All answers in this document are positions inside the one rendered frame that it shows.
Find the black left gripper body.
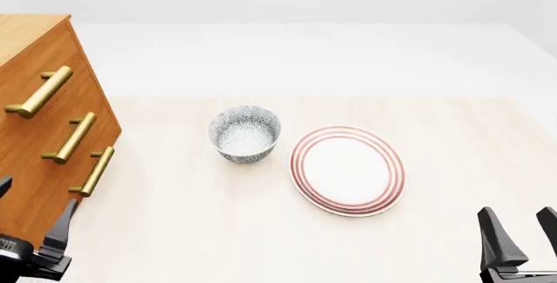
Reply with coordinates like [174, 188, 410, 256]
[0, 233, 73, 283]

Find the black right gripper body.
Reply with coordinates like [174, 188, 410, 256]
[480, 261, 557, 283]

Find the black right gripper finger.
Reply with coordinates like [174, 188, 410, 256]
[477, 206, 530, 268]
[535, 206, 557, 249]

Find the wooden cabinet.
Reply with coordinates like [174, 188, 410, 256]
[0, 14, 123, 249]

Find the white plate with red rings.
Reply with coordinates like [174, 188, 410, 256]
[288, 125, 406, 218]

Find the blue patterned white bowl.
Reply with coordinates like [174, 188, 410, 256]
[207, 105, 283, 165]

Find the wooden drawer with shortest handle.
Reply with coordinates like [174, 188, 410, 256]
[0, 104, 122, 246]

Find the short brass drawer handle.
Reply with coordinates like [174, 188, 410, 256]
[68, 145, 116, 199]

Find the mid-length brass drawer handle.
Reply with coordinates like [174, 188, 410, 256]
[41, 111, 97, 165]

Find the long brass drawer handle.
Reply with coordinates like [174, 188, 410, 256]
[3, 65, 74, 120]

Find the wooden drawer with mid-length handle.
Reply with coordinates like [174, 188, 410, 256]
[0, 69, 110, 196]

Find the wooden drawer with longest handle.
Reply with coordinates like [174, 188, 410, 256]
[0, 21, 95, 140]

